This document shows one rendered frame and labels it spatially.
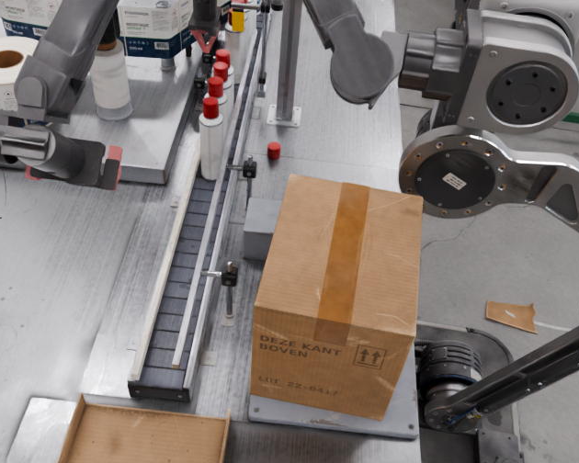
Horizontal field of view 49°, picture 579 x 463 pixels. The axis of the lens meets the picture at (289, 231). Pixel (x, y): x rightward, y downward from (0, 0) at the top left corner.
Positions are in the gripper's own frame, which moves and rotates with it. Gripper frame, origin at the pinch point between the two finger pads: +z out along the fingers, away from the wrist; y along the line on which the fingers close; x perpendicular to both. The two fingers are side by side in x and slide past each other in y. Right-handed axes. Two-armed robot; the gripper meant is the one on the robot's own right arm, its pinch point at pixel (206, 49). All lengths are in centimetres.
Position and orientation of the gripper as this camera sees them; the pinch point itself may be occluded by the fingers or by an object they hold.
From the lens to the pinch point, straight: 165.4
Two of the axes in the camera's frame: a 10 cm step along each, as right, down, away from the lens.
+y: -0.9, 7.2, -6.8
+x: 9.9, 1.1, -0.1
